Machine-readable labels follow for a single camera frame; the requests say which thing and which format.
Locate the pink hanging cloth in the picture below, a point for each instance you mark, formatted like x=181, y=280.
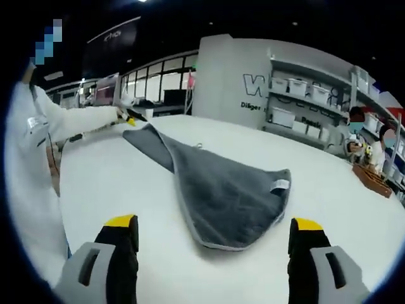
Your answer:
x=191, y=80

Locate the white chest device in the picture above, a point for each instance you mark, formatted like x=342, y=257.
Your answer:
x=37, y=123

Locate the grey metal shelf rack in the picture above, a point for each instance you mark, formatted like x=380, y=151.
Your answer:
x=308, y=71

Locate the monitor screen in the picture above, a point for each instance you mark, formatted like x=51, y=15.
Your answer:
x=106, y=90

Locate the brown wooden tray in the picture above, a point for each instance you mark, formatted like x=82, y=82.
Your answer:
x=373, y=182

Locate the grey towel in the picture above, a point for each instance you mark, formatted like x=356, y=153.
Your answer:
x=221, y=193

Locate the black hanging sign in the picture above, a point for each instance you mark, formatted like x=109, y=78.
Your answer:
x=115, y=33

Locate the white cup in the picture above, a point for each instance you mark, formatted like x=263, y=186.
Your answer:
x=148, y=113

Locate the rows of white storage bins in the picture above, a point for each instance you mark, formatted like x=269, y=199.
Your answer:
x=297, y=86

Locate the person's torso in white clothing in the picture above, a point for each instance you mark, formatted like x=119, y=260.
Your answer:
x=28, y=190

